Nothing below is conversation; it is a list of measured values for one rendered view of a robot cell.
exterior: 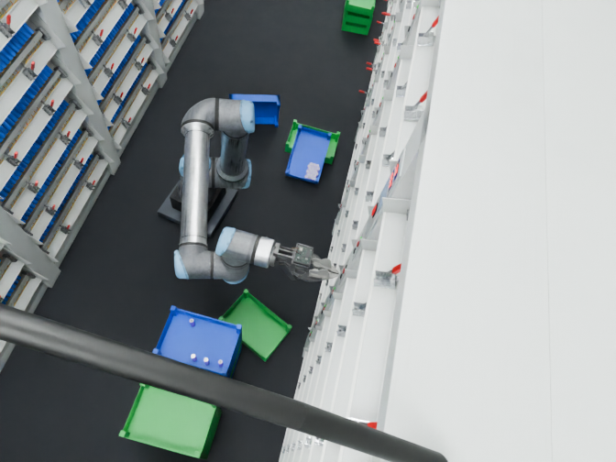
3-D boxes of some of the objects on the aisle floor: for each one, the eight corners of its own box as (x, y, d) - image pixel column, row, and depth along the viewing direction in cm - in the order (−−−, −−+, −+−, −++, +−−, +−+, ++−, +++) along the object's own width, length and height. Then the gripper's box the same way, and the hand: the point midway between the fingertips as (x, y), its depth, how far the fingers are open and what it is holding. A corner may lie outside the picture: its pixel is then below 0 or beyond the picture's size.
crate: (284, 151, 278) (285, 143, 271) (292, 127, 287) (293, 118, 280) (331, 164, 278) (334, 157, 271) (337, 139, 287) (340, 131, 280)
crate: (317, 184, 270) (318, 181, 262) (285, 175, 270) (284, 172, 262) (330, 137, 273) (332, 133, 265) (298, 128, 273) (298, 124, 265)
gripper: (269, 260, 131) (340, 280, 131) (278, 234, 135) (346, 253, 136) (268, 271, 139) (335, 290, 139) (275, 246, 143) (340, 264, 143)
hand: (334, 274), depth 140 cm, fingers closed
